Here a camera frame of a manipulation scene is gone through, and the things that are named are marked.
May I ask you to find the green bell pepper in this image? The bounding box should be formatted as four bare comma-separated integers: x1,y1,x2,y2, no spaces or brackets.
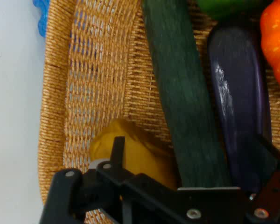
196,0,275,21

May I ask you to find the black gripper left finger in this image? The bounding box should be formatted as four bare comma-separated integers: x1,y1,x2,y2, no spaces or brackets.
39,136,185,224

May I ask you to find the woven wicker basket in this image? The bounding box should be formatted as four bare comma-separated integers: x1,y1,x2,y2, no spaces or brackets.
38,0,280,224

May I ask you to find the purple eggplant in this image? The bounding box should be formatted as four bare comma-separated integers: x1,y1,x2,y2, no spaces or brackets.
207,26,273,192

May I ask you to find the yellow banana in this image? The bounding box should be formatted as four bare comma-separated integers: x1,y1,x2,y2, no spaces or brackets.
89,119,178,190

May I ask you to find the dark green cucumber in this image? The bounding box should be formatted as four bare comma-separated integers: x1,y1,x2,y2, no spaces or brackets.
141,0,231,189

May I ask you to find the blue plastic object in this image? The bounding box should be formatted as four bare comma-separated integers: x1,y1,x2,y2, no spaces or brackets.
32,0,51,38

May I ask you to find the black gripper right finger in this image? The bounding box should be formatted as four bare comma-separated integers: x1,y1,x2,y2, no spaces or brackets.
246,134,280,224

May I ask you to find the orange pumpkin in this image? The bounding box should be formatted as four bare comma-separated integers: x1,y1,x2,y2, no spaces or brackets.
260,0,280,88

